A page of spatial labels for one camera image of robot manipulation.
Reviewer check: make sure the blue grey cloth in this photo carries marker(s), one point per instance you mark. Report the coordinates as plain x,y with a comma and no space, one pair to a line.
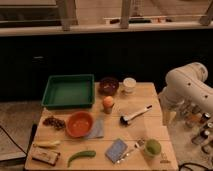
97,129

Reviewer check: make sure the green plastic tray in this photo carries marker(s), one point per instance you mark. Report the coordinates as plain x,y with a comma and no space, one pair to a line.
69,91

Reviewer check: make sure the black and white brush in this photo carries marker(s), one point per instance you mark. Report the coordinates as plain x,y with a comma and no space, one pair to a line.
126,119

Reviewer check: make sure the dark maroon bowl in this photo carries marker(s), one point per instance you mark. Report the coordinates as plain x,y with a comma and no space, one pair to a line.
108,86

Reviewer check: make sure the silver fork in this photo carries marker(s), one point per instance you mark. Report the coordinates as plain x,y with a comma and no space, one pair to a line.
139,143

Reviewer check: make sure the brown rectangular box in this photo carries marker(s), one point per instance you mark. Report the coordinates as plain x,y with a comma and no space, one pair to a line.
45,156

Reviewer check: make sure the yellow banana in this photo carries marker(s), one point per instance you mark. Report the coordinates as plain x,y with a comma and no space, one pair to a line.
46,144

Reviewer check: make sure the orange egg on cup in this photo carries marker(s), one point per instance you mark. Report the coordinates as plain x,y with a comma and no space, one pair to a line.
108,103

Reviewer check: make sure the green cup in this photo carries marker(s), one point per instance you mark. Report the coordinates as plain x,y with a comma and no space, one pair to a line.
152,148

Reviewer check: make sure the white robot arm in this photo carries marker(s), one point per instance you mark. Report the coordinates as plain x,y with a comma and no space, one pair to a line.
186,83

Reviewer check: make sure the dark grape bunch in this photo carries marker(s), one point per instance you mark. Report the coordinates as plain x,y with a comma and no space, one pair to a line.
56,123

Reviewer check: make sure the white cup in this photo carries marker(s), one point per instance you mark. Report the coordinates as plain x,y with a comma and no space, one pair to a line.
129,84

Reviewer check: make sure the green chili pepper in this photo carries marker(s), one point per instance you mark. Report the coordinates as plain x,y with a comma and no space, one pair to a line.
81,154

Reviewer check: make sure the red bowl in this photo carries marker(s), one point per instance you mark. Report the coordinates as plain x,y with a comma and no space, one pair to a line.
79,124

